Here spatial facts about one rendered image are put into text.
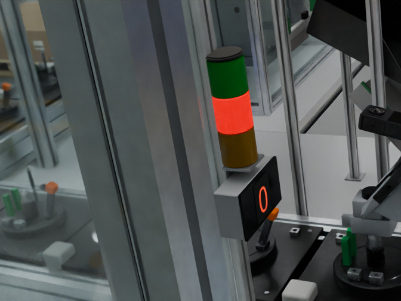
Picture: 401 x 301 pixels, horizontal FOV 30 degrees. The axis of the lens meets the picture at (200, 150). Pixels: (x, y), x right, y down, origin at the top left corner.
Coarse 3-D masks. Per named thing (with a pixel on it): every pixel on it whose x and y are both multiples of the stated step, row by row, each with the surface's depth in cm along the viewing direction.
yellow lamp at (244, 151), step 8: (224, 136) 99; (232, 136) 98; (240, 136) 98; (248, 136) 99; (224, 144) 100; (232, 144) 99; (240, 144) 99; (248, 144) 99; (256, 144) 101; (224, 152) 100; (232, 152) 100; (240, 152) 99; (248, 152) 100; (256, 152) 101; (224, 160) 101; (232, 160) 100; (240, 160) 100; (248, 160) 100; (256, 160) 101
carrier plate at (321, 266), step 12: (324, 240) 135; (360, 240) 133; (384, 240) 132; (396, 240) 131; (324, 252) 131; (336, 252) 131; (312, 264) 129; (324, 264) 128; (312, 276) 125; (324, 276) 125; (324, 288) 122; (336, 288) 121; (324, 300) 119; (336, 300) 118; (348, 300) 118; (360, 300) 117; (372, 300) 117; (384, 300) 116; (396, 300) 116
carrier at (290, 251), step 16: (272, 224) 143; (288, 224) 142; (256, 240) 135; (272, 240) 134; (288, 240) 137; (304, 240) 136; (256, 256) 130; (272, 256) 132; (288, 256) 132; (304, 256) 131; (256, 272) 129; (272, 272) 128; (288, 272) 127; (256, 288) 125; (272, 288) 124
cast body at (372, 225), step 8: (360, 192) 119; (368, 192) 116; (360, 200) 117; (360, 208) 117; (344, 216) 121; (352, 216) 118; (368, 216) 117; (376, 216) 116; (344, 224) 121; (352, 224) 119; (360, 224) 118; (368, 224) 117; (376, 224) 117; (384, 224) 116; (392, 224) 117; (352, 232) 119; (360, 232) 119; (368, 232) 118; (376, 232) 117; (384, 232) 117; (392, 232) 117
